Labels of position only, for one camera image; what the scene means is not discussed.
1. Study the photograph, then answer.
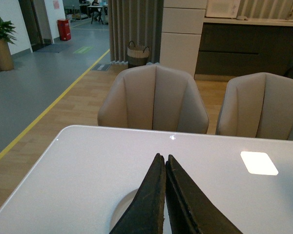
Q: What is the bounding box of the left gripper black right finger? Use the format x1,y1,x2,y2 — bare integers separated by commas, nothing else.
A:
166,155,241,234

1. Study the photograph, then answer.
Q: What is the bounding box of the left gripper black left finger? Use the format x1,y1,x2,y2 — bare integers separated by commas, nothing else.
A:
110,153,166,234

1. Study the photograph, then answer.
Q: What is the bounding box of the white round plate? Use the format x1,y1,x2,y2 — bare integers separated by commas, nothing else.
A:
109,189,172,234

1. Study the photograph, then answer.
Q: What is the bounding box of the beige chair left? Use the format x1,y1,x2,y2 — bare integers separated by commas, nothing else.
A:
97,65,209,134

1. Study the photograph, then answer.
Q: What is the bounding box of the beige chair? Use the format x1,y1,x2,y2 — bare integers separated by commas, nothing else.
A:
215,73,293,140
97,65,209,134

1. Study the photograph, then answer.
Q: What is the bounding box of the beige chair right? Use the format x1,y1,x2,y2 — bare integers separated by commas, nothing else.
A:
215,73,293,140

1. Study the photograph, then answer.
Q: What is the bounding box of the dark kitchen counter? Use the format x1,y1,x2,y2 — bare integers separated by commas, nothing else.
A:
195,22,293,76

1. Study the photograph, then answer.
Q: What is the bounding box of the white tall cabinet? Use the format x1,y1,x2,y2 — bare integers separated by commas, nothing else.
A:
160,0,207,76

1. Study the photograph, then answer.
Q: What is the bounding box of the grey curtain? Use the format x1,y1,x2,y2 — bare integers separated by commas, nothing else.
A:
107,0,164,63

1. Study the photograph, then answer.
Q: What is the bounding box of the potted green plant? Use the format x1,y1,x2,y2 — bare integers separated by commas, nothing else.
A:
0,17,16,71

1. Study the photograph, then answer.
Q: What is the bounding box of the woven basket with handles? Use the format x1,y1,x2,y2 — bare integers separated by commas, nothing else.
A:
127,40,150,68

